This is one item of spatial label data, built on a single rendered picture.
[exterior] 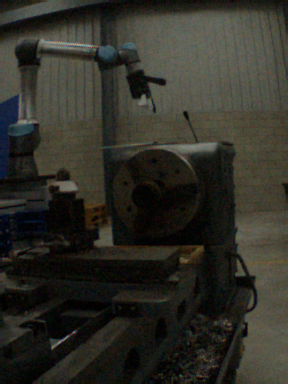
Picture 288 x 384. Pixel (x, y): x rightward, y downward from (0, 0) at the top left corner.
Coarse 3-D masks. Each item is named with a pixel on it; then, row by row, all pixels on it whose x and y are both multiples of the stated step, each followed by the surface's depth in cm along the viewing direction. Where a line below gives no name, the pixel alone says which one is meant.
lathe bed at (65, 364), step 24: (48, 312) 104; (72, 312) 112; (96, 312) 112; (192, 312) 153; (72, 336) 87; (96, 336) 86; (120, 336) 87; (144, 336) 107; (168, 336) 127; (72, 360) 74; (96, 360) 75; (120, 360) 91; (144, 360) 105
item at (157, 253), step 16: (16, 256) 123; (32, 256) 121; (48, 256) 117; (80, 256) 116; (96, 256) 116; (112, 256) 115; (128, 256) 114; (144, 256) 114; (160, 256) 113; (176, 256) 120; (48, 272) 117; (64, 272) 116; (80, 272) 115; (96, 272) 113; (112, 272) 112; (128, 272) 111; (144, 272) 110; (160, 272) 109
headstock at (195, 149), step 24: (192, 144) 188; (216, 144) 185; (216, 168) 183; (216, 192) 183; (216, 216) 184; (120, 240) 195; (144, 240) 192; (168, 240) 189; (192, 240) 187; (216, 240) 184
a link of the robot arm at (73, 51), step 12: (24, 48) 195; (36, 48) 194; (48, 48) 196; (60, 48) 196; (72, 48) 196; (84, 48) 196; (96, 48) 197; (108, 48) 195; (24, 60) 202; (84, 60) 200; (96, 60) 199; (108, 60) 196
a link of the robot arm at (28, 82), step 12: (36, 60) 209; (24, 72) 208; (36, 72) 212; (24, 84) 209; (36, 84) 212; (24, 96) 209; (36, 96) 213; (24, 108) 209; (24, 120) 209; (36, 132) 211; (36, 144) 211
